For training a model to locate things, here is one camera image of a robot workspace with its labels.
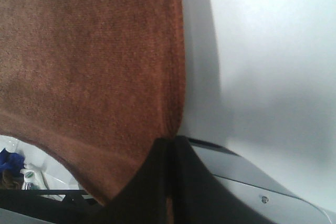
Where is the beige storage box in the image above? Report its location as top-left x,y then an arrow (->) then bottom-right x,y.
189,138 -> 335,223

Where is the blue cloth in basket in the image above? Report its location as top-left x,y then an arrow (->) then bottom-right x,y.
1,148 -> 25,177

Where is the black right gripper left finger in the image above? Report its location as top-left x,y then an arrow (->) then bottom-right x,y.
99,138 -> 169,223

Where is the plastic water bottle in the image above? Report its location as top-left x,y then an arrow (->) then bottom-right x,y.
22,170 -> 38,190

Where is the black metal frame bar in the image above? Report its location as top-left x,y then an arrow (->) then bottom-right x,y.
1,189 -> 102,223

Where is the brown towel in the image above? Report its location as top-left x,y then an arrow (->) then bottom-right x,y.
0,0 -> 186,206

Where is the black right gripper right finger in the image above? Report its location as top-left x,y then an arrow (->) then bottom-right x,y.
167,135 -> 253,224

